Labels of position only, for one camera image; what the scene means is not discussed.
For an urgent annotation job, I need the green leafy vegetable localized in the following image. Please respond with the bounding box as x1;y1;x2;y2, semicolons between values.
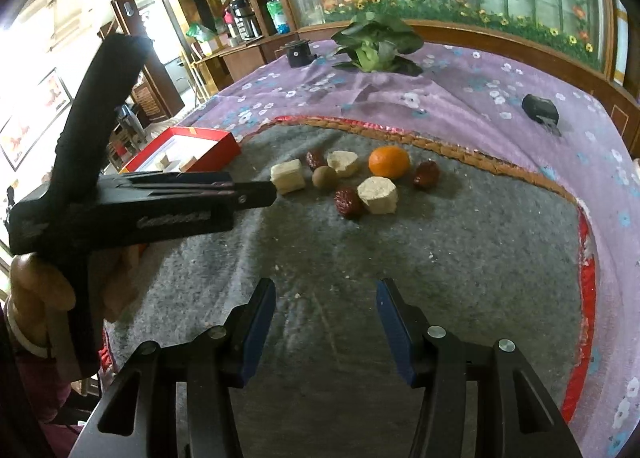
330;12;425;76

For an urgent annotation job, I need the wooden side cabinet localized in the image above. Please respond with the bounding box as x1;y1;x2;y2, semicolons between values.
192;35;301;89

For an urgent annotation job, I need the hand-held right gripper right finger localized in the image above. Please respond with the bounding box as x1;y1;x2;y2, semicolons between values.
376;278;583;458

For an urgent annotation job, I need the framed wall painting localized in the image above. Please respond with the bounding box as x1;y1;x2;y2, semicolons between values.
0;67;73;171

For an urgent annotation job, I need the red cardboard box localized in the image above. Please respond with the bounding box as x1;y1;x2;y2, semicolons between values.
120;127;242;176

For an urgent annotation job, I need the brown longan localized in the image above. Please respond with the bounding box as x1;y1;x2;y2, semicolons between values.
312;165;340;190

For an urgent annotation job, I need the purple floral blanket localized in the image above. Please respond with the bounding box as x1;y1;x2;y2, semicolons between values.
107;38;640;458

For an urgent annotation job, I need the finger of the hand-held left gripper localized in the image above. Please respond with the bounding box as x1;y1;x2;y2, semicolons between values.
130;181;278;211
99;171;235;189

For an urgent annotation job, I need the green plastic bag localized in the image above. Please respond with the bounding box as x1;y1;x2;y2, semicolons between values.
186;22;218;44

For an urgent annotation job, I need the green-label water bottle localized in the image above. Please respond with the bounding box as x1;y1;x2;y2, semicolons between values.
265;0;293;35

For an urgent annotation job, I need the large orange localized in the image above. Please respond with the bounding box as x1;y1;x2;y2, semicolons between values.
368;145;411;180

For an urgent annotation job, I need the black thermos jug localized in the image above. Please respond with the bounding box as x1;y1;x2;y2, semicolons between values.
231;0;261;41

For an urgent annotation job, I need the grey felt mat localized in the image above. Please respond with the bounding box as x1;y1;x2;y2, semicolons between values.
102;118;598;458

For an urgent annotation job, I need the black key case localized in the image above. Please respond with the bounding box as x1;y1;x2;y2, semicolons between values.
521;94;562;136

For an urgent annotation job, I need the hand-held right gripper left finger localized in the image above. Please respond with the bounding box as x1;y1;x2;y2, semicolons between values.
70;278;277;458

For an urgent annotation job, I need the black cylindrical container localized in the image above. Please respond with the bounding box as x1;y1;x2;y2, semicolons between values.
279;39;317;69

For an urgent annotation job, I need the wooden partition rail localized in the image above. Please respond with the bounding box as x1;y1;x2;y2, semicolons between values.
300;20;640;159

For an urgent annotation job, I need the pale pastry block front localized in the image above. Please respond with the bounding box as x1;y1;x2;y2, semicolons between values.
356;176;399;215

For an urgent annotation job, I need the pale pastry block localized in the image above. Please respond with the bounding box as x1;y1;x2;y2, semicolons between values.
356;176;399;215
326;150;362;178
270;159;307;196

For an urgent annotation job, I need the person's left forearm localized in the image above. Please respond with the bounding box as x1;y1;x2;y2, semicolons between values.
0;328;106;458

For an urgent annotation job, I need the person's left hand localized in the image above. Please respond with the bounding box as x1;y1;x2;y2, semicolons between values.
7;243;142;356

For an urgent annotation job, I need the pale pastry block back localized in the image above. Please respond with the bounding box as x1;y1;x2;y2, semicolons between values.
326;150;362;178

